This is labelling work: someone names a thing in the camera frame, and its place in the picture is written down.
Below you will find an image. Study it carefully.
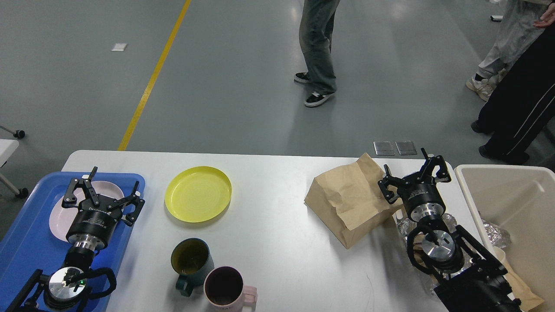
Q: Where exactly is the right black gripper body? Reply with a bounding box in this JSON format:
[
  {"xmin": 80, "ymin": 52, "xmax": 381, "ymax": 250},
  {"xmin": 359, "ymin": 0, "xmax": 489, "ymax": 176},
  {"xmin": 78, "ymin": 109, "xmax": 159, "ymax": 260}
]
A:
[{"xmin": 398, "ymin": 172, "xmax": 445, "ymax": 222}]

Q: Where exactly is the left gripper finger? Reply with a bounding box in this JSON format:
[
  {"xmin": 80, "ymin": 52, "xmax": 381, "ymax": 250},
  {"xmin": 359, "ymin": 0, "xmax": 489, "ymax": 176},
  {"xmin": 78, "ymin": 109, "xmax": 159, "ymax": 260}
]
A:
[
  {"xmin": 62, "ymin": 166, "xmax": 101, "ymax": 209},
  {"xmin": 108, "ymin": 182, "xmax": 145, "ymax": 227}
]

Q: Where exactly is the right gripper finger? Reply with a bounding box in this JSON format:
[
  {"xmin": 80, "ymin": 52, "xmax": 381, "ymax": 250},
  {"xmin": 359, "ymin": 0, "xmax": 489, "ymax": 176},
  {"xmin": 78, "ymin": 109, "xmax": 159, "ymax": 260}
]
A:
[
  {"xmin": 416, "ymin": 148, "xmax": 452, "ymax": 185},
  {"xmin": 378, "ymin": 164, "xmax": 410, "ymax": 205}
]

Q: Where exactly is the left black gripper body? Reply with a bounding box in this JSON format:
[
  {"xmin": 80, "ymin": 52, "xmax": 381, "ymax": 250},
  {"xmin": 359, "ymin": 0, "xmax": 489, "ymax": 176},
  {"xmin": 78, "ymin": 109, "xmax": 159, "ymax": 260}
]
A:
[{"xmin": 66, "ymin": 197, "xmax": 126, "ymax": 251}]

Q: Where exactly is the dark green mug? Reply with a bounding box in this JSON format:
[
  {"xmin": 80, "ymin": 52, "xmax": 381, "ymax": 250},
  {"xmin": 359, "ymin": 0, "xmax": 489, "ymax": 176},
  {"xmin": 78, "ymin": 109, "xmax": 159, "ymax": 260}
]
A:
[{"xmin": 170, "ymin": 238, "xmax": 215, "ymax": 297}]

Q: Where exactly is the yellow plate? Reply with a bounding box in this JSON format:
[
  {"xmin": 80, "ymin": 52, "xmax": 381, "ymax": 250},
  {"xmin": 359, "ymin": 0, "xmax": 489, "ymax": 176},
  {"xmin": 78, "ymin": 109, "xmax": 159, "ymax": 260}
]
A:
[{"xmin": 165, "ymin": 166, "xmax": 232, "ymax": 223}]

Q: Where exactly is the pink mug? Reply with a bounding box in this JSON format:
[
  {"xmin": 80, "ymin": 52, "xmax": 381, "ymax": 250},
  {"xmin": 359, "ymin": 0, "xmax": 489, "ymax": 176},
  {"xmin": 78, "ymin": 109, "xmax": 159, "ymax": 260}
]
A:
[{"xmin": 203, "ymin": 266, "xmax": 258, "ymax": 312}]

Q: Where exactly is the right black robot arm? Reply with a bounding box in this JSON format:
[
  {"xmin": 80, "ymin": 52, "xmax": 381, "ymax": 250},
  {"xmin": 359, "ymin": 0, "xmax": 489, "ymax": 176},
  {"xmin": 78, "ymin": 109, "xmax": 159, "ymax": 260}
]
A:
[{"xmin": 377, "ymin": 149, "xmax": 521, "ymax": 312}]

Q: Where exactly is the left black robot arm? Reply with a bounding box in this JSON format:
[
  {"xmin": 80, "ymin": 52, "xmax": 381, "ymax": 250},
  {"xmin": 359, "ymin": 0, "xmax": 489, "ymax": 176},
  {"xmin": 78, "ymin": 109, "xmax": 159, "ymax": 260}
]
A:
[{"xmin": 1, "ymin": 167, "xmax": 145, "ymax": 312}]

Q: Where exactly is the pink plate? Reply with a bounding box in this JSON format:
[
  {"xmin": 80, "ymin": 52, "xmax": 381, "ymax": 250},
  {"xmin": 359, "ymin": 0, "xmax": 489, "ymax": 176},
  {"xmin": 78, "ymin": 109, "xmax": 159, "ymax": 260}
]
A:
[{"xmin": 49, "ymin": 180, "xmax": 124, "ymax": 242}]

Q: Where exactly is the left metal floor plate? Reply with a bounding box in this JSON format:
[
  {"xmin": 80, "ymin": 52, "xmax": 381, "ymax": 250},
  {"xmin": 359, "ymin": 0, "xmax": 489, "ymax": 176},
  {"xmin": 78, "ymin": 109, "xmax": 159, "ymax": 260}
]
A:
[{"xmin": 373, "ymin": 141, "xmax": 396, "ymax": 156}]

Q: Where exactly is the metal floor plate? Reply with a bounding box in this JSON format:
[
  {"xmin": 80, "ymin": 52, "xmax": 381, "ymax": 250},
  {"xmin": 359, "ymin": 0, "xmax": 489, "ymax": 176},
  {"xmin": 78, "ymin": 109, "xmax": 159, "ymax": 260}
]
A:
[
  {"xmin": 373, "ymin": 141, "xmax": 396, "ymax": 156},
  {"xmin": 395, "ymin": 140, "xmax": 418, "ymax": 156}
]

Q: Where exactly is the right metal floor plate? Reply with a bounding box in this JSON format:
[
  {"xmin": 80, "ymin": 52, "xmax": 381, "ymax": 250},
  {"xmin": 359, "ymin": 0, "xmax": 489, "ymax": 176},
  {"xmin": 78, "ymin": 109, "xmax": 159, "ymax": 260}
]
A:
[{"xmin": 395, "ymin": 140, "xmax": 418, "ymax": 156}]

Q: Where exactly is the brown paper bag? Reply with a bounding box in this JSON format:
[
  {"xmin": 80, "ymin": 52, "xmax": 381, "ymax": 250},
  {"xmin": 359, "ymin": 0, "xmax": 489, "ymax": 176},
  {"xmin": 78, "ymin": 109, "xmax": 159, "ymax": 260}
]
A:
[{"xmin": 304, "ymin": 153, "xmax": 403, "ymax": 249}]

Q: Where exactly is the blue plastic tray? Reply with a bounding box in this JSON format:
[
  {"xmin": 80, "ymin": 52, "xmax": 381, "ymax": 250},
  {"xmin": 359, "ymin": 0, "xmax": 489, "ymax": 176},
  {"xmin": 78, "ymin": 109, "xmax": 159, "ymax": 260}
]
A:
[{"xmin": 0, "ymin": 172, "xmax": 146, "ymax": 312}]

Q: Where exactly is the beige plastic bin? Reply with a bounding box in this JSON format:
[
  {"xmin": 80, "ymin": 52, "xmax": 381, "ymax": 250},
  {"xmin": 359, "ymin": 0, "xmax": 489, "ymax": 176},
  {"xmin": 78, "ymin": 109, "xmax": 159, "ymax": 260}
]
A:
[{"xmin": 455, "ymin": 165, "xmax": 555, "ymax": 312}]

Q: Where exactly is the white side table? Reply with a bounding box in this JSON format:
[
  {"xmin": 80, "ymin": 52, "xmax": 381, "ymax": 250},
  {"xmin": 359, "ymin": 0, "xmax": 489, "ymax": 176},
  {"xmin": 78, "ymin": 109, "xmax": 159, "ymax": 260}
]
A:
[{"xmin": 0, "ymin": 125, "xmax": 29, "ymax": 199}]

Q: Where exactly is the foil in bin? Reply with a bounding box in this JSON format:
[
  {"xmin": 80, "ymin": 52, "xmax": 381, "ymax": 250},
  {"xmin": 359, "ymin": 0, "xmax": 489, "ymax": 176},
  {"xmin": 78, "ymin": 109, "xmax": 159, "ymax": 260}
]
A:
[{"xmin": 474, "ymin": 211, "xmax": 512, "ymax": 250}]

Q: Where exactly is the person in black trousers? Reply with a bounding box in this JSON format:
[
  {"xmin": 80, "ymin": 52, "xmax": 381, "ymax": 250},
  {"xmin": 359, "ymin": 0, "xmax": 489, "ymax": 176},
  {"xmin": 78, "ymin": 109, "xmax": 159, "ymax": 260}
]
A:
[{"xmin": 471, "ymin": 3, "xmax": 555, "ymax": 165}]

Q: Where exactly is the brown paper in bin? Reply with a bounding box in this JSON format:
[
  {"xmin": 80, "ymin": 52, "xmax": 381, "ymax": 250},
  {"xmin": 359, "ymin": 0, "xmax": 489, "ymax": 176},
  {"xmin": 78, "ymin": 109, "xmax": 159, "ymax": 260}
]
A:
[{"xmin": 493, "ymin": 246, "xmax": 545, "ymax": 312}]

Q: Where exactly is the person in grey jeans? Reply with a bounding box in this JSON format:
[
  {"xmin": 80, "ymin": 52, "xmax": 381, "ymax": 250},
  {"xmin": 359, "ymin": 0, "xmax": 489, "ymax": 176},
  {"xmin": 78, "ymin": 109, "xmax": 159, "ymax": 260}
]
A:
[{"xmin": 294, "ymin": 0, "xmax": 340, "ymax": 108}]

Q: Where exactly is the person in light grey trousers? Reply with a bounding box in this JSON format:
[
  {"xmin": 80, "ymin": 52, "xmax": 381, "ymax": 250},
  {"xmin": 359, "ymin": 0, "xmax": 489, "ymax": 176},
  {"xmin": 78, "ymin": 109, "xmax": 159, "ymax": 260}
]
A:
[{"xmin": 466, "ymin": 0, "xmax": 552, "ymax": 101}]

